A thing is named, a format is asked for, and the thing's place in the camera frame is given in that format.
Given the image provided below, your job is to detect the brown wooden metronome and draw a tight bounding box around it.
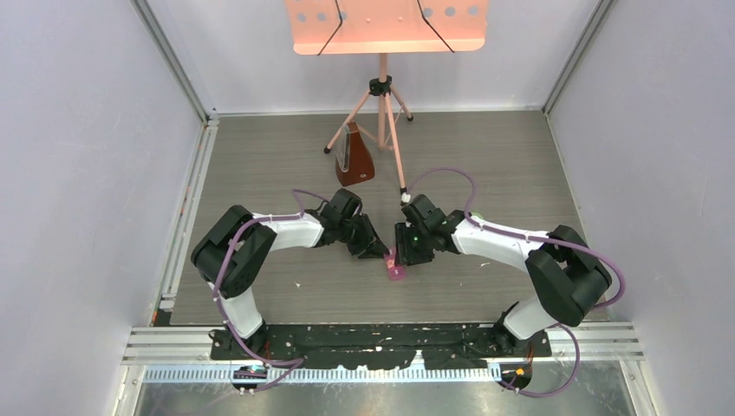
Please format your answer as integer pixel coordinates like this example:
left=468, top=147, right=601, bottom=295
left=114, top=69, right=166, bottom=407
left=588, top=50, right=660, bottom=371
left=335, top=121, right=375, bottom=186

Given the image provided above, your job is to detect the pink music stand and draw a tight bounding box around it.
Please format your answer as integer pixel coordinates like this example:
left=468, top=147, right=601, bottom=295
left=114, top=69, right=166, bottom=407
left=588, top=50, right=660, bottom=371
left=285, top=0, right=490, bottom=194

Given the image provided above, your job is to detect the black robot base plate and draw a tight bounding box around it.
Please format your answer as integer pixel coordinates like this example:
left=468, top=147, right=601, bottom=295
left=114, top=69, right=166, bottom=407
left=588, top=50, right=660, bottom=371
left=208, top=323, right=551, bottom=370

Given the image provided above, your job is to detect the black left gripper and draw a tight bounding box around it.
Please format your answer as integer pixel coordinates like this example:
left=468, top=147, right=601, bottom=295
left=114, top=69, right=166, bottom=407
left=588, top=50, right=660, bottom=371
left=337, top=213, right=387, bottom=260

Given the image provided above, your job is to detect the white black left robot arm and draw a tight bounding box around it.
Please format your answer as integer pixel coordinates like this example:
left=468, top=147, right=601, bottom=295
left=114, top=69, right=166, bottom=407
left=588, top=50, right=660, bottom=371
left=191, top=188, right=389, bottom=359

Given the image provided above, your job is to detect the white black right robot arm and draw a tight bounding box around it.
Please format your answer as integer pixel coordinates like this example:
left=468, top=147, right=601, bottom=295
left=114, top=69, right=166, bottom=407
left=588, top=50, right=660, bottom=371
left=394, top=194, right=613, bottom=356

